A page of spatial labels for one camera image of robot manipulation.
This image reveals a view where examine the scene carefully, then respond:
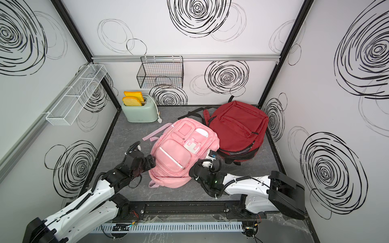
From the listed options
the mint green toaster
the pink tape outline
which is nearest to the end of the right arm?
the pink tape outline

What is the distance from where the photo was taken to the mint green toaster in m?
1.01

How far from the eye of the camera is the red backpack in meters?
0.88

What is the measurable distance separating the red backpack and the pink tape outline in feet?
0.18

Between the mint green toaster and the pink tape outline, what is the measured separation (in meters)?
0.13

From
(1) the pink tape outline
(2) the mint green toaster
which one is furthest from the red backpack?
(2) the mint green toaster

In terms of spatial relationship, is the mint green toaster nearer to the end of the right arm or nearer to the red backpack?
the red backpack

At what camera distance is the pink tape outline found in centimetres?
80

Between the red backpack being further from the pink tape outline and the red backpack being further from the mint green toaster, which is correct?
the mint green toaster
